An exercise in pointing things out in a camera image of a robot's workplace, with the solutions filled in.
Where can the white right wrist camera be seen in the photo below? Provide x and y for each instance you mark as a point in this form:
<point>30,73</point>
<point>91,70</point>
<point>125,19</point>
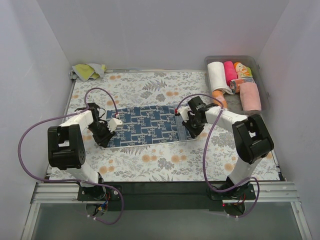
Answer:
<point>183,112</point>

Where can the hot pink rolled towel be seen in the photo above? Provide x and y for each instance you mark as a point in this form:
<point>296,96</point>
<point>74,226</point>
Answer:
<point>230,72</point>

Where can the aluminium frame rail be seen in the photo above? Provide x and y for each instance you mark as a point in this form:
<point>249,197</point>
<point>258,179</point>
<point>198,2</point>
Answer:
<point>270,191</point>

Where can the orange cartoon rolled towel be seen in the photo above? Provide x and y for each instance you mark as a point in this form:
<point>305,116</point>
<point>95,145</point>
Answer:
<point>242,71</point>

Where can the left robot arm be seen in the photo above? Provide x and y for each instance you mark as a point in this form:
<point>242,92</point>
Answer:
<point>66,149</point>

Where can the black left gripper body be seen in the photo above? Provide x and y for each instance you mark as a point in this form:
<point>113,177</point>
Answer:
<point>103,136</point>

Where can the blue patterned towel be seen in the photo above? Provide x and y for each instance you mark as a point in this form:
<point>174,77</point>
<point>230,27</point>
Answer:
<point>149,125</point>

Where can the small patterned rolled towel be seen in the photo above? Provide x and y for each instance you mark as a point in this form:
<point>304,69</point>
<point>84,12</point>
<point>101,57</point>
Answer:
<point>234,84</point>

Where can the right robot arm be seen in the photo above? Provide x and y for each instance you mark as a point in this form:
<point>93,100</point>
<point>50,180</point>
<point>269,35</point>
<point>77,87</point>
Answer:
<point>252,139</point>

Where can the white rolled towel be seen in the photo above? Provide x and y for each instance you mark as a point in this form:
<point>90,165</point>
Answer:
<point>217,77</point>

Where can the clear plastic bin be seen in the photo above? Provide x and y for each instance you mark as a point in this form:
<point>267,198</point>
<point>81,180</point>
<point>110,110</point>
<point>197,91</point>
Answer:
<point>233,101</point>

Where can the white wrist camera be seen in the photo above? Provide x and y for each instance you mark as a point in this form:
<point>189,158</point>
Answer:
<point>183,112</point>
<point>114,124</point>

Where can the yellow and grey cloths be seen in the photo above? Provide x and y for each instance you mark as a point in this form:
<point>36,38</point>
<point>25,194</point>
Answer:
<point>85,72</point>

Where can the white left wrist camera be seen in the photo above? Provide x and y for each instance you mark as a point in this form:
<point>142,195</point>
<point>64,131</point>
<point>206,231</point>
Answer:
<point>114,124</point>

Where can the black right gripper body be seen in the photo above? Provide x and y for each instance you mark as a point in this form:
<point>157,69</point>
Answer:
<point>191,126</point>

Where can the light pink rolled towel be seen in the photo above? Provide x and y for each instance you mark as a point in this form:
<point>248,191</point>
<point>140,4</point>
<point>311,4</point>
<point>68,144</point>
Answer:
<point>249,96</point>

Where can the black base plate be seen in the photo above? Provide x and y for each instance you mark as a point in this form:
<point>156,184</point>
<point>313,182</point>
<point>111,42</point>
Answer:
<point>162,197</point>

